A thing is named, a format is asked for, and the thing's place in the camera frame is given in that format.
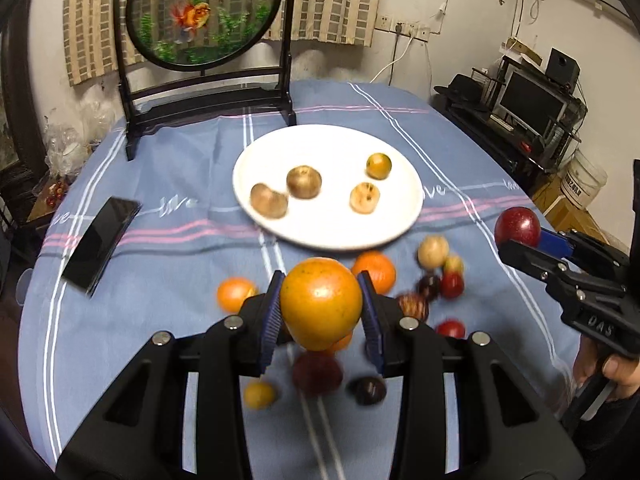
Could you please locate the dark brown date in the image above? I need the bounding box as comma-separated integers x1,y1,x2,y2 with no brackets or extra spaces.
346,376,387,406

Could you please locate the blue striped tablecloth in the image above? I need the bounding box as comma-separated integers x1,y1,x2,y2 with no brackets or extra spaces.
18,80,578,465

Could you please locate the small yellow kumquat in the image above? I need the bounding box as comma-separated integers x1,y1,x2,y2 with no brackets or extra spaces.
243,380,279,411

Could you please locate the beige small potato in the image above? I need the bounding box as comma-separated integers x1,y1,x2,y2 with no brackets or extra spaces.
416,235,450,271

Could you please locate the black desk shelf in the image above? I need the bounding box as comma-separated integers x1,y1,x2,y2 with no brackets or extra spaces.
434,49,588,192

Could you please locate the small orange tangerine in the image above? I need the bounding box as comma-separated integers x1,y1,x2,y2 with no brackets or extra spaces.
216,276,259,314

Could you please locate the white plastic bucket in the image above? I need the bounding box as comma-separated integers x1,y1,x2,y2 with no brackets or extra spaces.
560,148,608,210

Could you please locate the brown round longan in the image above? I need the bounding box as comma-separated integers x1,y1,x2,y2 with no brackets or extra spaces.
286,165,322,200

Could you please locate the red cherry tomato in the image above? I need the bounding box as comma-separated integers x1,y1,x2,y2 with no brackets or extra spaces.
435,318,466,339
439,272,465,299

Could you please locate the right hand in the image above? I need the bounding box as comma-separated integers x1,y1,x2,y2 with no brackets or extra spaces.
573,335,640,401

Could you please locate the goldfish round screen stand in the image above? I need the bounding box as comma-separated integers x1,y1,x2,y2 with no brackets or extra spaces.
112,0,297,159

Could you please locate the large orange persimmon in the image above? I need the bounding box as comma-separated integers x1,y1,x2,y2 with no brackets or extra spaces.
280,257,362,351

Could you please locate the small yellow-green orange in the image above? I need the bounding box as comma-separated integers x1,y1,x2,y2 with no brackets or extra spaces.
366,153,392,180

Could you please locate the striped beige curtain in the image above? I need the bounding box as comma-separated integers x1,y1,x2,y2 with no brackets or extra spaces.
63,0,378,86

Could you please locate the computer monitor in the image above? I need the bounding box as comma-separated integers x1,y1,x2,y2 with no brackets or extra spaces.
496,70,567,136

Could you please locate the black smartphone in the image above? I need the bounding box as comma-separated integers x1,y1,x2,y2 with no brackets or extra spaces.
62,197,141,297

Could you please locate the white oval plate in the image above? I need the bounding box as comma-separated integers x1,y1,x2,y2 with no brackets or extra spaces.
232,125,425,252

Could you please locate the wall power strip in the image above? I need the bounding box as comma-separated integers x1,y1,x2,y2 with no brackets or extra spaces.
374,14,431,42

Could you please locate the pale tan longan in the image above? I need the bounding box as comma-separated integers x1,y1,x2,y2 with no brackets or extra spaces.
349,182,380,214

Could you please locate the dark purple grape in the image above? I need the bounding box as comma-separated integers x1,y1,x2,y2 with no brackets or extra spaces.
416,273,440,304

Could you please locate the dark red plum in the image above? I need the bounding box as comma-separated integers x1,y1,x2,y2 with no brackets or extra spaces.
494,207,541,247

